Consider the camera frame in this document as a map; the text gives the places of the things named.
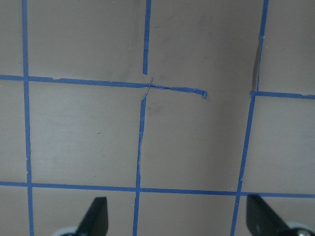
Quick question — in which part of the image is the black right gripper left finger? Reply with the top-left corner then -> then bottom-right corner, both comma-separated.
75,197 -> 109,236

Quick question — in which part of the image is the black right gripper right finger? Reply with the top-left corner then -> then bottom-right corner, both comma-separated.
246,194 -> 315,236

